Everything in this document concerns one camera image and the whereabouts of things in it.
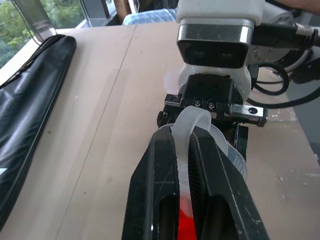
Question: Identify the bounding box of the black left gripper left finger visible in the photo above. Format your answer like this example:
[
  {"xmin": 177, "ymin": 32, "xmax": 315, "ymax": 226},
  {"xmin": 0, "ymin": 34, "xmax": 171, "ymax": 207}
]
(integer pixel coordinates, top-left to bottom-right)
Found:
[{"xmin": 121, "ymin": 129, "xmax": 181, "ymax": 240}]

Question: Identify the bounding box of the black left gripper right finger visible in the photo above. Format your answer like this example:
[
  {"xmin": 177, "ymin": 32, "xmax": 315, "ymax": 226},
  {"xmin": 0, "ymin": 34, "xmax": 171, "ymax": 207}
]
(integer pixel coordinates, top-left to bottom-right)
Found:
[{"xmin": 188, "ymin": 125, "xmax": 271, "ymax": 240}]

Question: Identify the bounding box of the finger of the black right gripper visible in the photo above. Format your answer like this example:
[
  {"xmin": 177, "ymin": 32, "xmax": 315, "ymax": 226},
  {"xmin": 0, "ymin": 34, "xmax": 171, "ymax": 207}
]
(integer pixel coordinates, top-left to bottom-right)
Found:
[
  {"xmin": 156, "ymin": 104, "xmax": 176, "ymax": 130},
  {"xmin": 212, "ymin": 120, "xmax": 250, "ymax": 176}
]

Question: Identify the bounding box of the translucent plastic cup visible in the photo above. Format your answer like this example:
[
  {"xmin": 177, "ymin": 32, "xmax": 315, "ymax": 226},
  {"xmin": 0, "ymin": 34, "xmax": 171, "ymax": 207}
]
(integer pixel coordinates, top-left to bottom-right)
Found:
[{"xmin": 159, "ymin": 105, "xmax": 248, "ymax": 240}]

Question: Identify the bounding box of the blue plaid cloth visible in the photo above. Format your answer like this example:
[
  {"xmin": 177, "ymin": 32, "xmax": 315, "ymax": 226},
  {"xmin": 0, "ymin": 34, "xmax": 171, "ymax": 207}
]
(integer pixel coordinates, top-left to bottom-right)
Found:
[{"xmin": 115, "ymin": 0, "xmax": 180, "ymax": 26}]

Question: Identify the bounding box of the black zippered bag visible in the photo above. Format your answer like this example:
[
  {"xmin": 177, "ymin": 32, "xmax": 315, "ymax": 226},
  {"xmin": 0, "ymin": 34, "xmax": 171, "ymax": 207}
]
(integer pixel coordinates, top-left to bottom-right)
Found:
[{"xmin": 0, "ymin": 34, "xmax": 77, "ymax": 222}]

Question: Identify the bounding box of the thin black looped cable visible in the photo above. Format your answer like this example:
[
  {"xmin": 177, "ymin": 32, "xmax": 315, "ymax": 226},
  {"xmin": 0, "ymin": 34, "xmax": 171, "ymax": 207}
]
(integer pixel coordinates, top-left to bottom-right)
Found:
[{"xmin": 246, "ymin": 62, "xmax": 320, "ymax": 111}]

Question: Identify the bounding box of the thick black camera cable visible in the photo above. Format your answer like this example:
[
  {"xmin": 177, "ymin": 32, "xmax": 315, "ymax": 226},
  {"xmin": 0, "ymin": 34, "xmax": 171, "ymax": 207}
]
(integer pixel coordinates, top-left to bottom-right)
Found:
[{"xmin": 254, "ymin": 22, "xmax": 320, "ymax": 49}]

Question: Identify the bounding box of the dark window frame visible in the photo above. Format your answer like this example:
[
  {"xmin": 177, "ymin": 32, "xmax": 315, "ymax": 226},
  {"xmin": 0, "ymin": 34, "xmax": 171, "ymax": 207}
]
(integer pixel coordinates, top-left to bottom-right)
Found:
[{"xmin": 78, "ymin": 0, "xmax": 120, "ymax": 29}]

